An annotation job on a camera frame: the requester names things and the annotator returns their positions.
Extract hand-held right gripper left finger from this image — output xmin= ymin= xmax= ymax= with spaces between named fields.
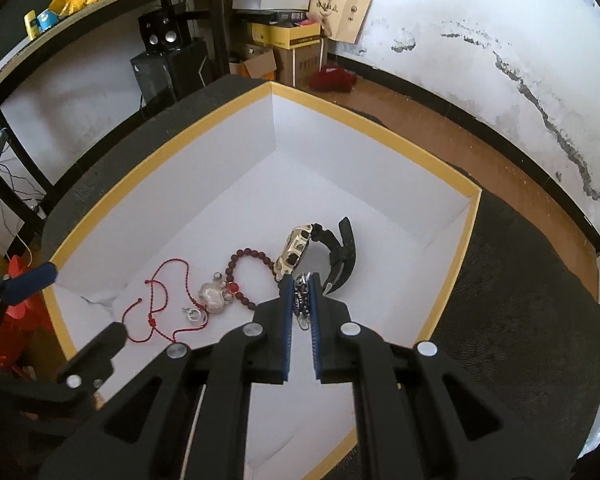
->
xmin=37 ymin=275 xmax=297 ymax=480

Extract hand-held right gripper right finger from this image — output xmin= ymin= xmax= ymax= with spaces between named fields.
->
xmin=307 ymin=272 xmax=576 ymax=480

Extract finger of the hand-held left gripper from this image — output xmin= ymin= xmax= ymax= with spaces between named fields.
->
xmin=0 ymin=260 xmax=60 ymax=311
xmin=0 ymin=321 xmax=128 ymax=403

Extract silver chain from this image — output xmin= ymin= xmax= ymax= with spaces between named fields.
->
xmin=292 ymin=272 xmax=313 ymax=331

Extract black watch gold face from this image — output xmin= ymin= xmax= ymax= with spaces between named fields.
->
xmin=274 ymin=216 xmax=356 ymax=296

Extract red string necklace silver pendant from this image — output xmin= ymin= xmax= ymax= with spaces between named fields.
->
xmin=121 ymin=259 xmax=231 ymax=345

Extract red bead bracelet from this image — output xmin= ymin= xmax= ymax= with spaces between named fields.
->
xmin=225 ymin=247 xmax=276 ymax=311

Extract yellow cardboard box white inside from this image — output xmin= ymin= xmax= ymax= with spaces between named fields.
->
xmin=42 ymin=80 xmax=482 ymax=480

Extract red plastic bag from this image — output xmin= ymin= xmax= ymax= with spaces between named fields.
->
xmin=0 ymin=255 xmax=56 ymax=376

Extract red cloth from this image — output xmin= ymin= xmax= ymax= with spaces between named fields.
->
xmin=307 ymin=65 xmax=358 ymax=93

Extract black computer tower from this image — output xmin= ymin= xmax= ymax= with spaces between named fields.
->
xmin=130 ymin=37 xmax=216 ymax=106

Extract blue yellow packet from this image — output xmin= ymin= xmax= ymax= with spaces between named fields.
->
xmin=24 ymin=8 xmax=61 ymax=38

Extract tall brown cardboard box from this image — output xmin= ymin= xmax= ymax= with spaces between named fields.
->
xmin=272 ymin=40 xmax=328 ymax=88

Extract open brown cardboard box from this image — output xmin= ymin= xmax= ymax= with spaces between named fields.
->
xmin=229 ymin=45 xmax=278 ymax=83

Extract black speaker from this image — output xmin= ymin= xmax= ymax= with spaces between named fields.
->
xmin=138 ymin=7 xmax=191 ymax=53

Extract yellow black storage box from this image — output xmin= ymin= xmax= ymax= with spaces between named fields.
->
xmin=247 ymin=20 xmax=323 ymax=51

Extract brown paper bag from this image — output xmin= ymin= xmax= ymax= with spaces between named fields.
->
xmin=308 ymin=0 xmax=372 ymax=43

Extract black cables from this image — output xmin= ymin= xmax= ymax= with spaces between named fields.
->
xmin=0 ymin=130 xmax=48 ymax=211

